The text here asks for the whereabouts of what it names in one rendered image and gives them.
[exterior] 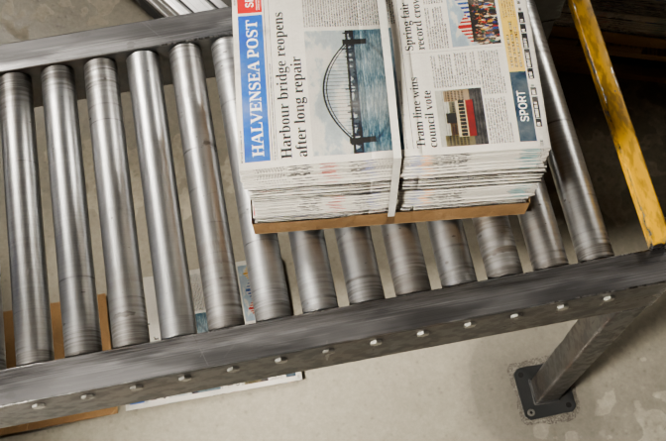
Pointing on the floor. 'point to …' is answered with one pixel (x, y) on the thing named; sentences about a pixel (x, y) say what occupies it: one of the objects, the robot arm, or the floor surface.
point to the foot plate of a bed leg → (565, 408)
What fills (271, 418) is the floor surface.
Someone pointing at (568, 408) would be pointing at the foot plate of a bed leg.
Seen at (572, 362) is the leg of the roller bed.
